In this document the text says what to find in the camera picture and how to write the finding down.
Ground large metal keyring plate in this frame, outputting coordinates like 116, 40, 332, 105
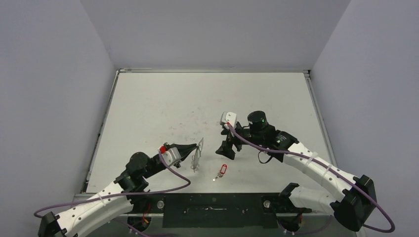
191, 138, 204, 172

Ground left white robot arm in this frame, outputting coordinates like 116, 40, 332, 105
34, 143, 202, 237

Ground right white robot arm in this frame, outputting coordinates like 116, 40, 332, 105
216, 111, 377, 232

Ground key with red tag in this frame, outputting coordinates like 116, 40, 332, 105
213, 164, 228, 181

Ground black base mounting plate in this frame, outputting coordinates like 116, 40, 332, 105
127, 193, 312, 230

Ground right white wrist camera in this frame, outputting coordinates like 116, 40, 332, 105
219, 112, 237, 137

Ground aluminium frame rail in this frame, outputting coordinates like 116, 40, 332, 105
70, 192, 363, 230

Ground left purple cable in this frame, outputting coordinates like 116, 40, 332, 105
34, 150, 192, 237

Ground purple cable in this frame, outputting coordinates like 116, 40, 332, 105
34, 150, 192, 237
226, 123, 396, 236

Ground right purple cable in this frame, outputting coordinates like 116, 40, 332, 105
226, 123, 396, 236

